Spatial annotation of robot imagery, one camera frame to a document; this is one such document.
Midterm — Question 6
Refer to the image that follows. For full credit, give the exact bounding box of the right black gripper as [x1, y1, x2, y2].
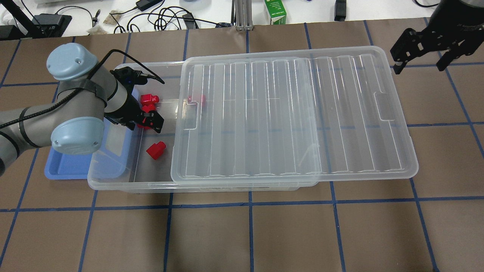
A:
[389, 0, 484, 74]

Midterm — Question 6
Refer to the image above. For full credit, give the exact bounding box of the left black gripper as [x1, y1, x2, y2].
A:
[104, 91, 164, 134]

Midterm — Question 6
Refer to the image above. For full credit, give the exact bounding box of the clear plastic box lid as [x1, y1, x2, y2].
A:
[171, 45, 419, 189]

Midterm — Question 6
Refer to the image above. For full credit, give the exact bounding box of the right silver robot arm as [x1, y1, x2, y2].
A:
[390, 0, 484, 74]

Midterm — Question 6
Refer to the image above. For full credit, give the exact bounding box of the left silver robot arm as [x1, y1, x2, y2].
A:
[0, 43, 165, 174]

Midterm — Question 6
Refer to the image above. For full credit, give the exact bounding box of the clear plastic storage box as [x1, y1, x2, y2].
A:
[88, 57, 322, 193]

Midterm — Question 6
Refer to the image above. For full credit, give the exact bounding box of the blue plastic tray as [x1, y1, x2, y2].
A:
[44, 119, 133, 180]

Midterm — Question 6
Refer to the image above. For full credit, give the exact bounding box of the black power adapter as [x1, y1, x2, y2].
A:
[135, 0, 163, 11]

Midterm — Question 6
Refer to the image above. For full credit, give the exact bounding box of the green milk carton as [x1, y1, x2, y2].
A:
[263, 0, 287, 25]

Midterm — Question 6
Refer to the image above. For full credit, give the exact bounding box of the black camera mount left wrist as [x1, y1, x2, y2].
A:
[110, 66, 165, 86]

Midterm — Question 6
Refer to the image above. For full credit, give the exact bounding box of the aluminium frame post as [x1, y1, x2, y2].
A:
[231, 0, 254, 31]

